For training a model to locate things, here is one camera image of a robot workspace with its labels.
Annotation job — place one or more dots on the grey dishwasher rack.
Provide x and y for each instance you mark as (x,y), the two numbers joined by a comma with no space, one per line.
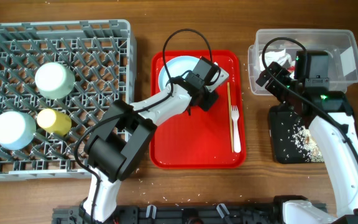
(102,56)

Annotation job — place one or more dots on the wooden chopstick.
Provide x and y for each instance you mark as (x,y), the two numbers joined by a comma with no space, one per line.
(230,120)

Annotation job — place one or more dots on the yellow cup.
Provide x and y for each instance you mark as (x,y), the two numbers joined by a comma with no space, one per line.
(53,121)

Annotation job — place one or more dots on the spilled rice food waste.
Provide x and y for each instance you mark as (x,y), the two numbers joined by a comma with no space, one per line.
(306,149)

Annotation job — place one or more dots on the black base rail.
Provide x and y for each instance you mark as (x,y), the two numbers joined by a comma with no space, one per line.
(248,213)

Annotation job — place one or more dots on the light blue food bowl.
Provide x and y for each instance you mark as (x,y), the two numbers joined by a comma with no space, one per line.
(54,80)

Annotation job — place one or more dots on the black plastic tray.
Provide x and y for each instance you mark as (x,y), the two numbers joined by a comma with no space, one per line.
(281,120)

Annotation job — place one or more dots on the white plastic fork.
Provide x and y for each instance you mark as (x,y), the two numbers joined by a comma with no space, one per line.
(236,137)

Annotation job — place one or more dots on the white napkin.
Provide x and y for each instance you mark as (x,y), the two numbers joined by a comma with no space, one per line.
(283,58)

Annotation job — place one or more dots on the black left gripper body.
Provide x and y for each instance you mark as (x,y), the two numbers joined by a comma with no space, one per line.
(210,98)

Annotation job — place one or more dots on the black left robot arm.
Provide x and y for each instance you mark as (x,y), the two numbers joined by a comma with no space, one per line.
(116,144)

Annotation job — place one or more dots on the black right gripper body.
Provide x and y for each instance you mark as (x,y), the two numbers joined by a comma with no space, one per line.
(283,78)

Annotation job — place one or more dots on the clear plastic bin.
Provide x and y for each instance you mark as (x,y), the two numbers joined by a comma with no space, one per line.
(340,45)

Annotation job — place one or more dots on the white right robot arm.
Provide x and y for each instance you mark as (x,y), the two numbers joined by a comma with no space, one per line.
(329,117)

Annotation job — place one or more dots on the red plastic tray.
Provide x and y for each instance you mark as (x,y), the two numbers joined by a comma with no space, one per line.
(201,139)

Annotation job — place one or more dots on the large white plate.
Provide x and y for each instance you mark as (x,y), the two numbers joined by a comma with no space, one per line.
(176,67)

